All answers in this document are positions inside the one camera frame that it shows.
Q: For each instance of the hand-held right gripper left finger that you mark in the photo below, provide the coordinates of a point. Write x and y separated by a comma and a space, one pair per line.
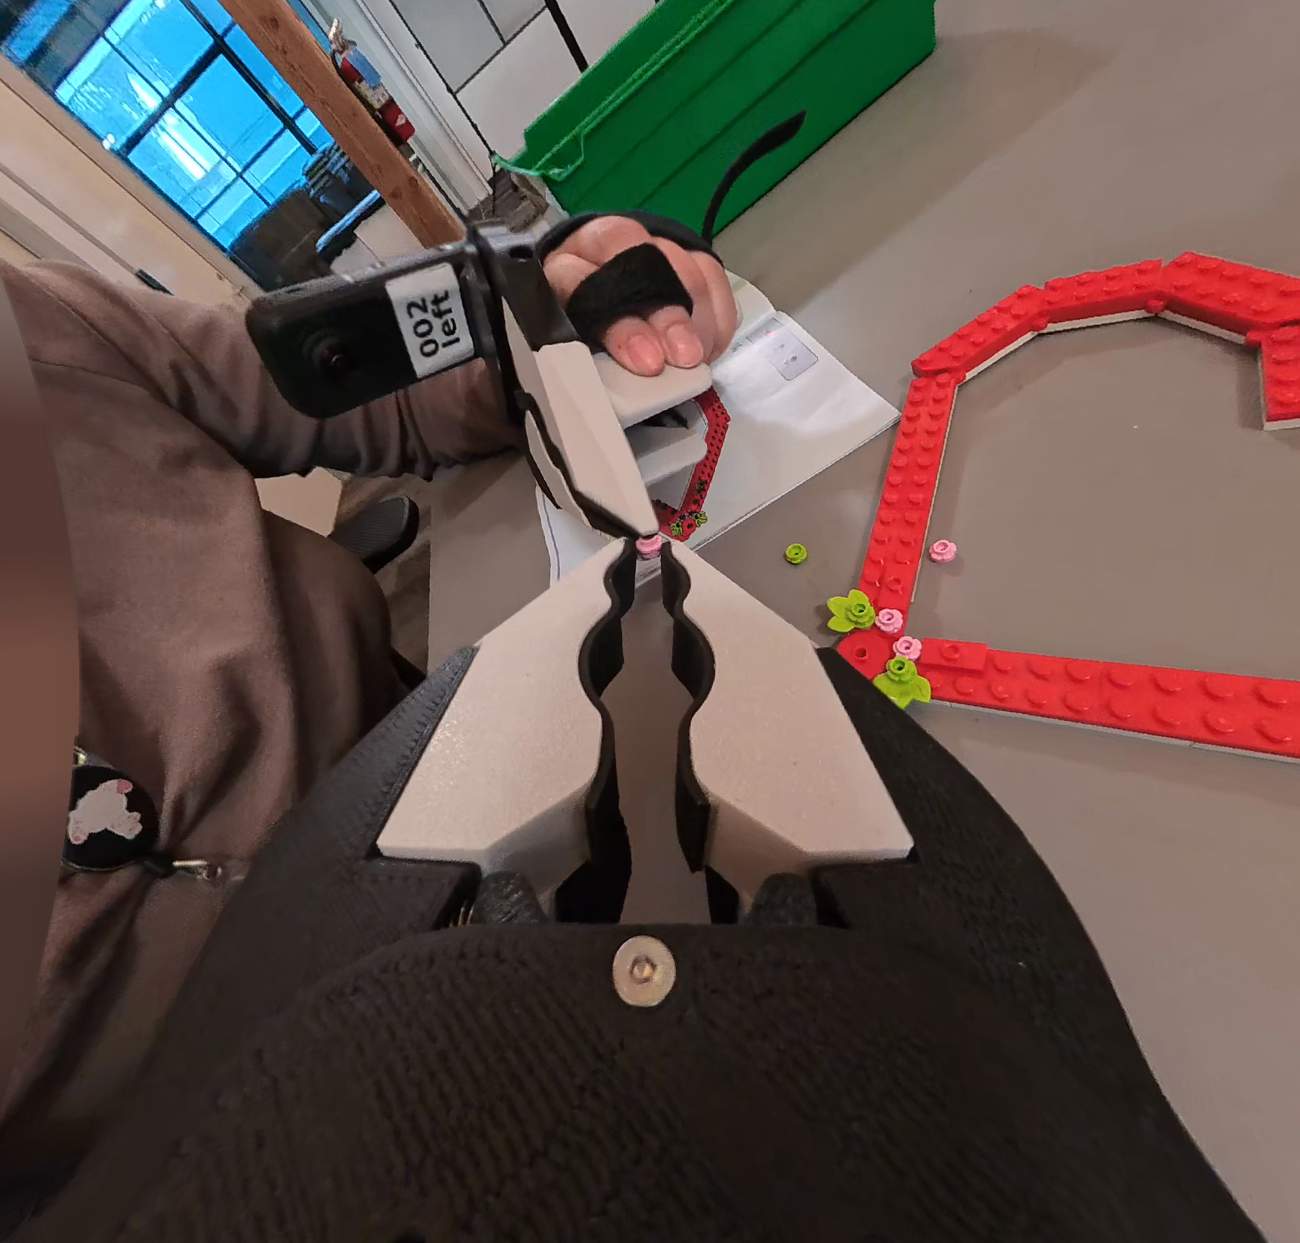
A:
507, 736

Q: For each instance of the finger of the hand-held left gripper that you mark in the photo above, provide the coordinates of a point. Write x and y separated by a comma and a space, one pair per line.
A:
583, 421
555, 483

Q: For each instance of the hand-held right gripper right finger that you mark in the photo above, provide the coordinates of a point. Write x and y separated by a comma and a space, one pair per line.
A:
792, 745

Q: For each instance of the red lego heart frame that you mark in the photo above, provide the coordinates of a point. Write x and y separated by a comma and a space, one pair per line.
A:
904, 471

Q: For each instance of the person's left forearm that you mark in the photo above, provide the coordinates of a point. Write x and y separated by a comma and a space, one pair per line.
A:
452, 436

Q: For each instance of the green lego leaf piece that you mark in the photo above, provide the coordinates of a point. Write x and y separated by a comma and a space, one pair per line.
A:
850, 610
902, 679

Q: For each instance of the lego instruction booklet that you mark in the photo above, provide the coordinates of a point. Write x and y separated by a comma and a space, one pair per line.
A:
812, 411

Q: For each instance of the person's left hand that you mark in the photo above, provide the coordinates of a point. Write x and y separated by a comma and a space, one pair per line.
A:
670, 289

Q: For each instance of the black shoe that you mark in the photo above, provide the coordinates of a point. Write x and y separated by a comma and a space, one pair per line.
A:
381, 533

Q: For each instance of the wooden beam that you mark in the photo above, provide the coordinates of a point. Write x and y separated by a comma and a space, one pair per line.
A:
325, 96

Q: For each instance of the red fire extinguisher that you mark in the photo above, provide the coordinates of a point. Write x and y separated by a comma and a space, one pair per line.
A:
370, 81

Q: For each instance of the person's brown jacket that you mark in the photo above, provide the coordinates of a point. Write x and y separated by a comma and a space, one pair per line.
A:
233, 655

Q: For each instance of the window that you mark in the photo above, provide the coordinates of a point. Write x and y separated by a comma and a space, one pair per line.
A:
173, 117

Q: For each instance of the green plastic bin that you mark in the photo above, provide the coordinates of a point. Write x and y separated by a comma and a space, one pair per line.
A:
711, 76

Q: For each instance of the black tripod pole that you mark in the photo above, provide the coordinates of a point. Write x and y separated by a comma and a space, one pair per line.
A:
553, 5

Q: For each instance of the black round cartoon badge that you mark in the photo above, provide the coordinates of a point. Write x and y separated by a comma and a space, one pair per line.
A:
107, 816

